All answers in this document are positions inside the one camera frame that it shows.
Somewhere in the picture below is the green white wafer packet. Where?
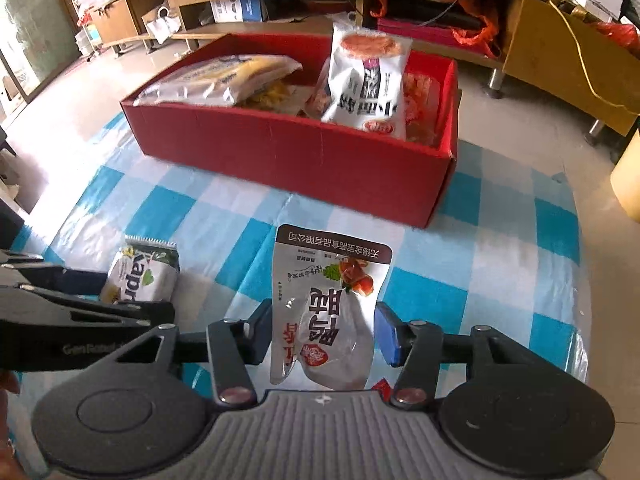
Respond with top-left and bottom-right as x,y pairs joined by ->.
100,236 -> 180,304

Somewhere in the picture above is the white silver meat snack pouch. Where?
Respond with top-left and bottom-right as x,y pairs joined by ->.
270,224 -> 393,390

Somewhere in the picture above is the blue red cartoon snack pack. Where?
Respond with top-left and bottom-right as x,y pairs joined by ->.
402,73 -> 440,148

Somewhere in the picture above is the yellow potato chip bread pack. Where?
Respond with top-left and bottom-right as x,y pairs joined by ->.
134,54 -> 303,107

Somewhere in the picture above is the white noodle snack bag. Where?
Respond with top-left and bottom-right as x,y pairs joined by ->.
321,22 -> 411,140

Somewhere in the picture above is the red Trolli candy bag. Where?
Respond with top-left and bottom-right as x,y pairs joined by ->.
371,378 -> 393,403

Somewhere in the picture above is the person's left hand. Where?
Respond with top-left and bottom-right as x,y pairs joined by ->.
0,370 -> 21,460

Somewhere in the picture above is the blue white checkered tablecloth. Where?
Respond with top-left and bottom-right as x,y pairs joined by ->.
8,109 -> 591,476

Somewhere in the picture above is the red cardboard box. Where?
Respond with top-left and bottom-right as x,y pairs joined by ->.
120,51 -> 458,228

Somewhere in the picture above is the yellow trash bin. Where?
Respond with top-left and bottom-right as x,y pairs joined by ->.
610,131 -> 640,223

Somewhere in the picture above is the blue white box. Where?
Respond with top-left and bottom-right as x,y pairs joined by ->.
210,0 -> 268,23

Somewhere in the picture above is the orange plastic bag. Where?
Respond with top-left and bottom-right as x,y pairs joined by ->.
370,0 -> 502,60

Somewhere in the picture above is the wooden TV cabinet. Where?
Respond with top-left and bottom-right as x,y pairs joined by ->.
80,0 -> 639,135

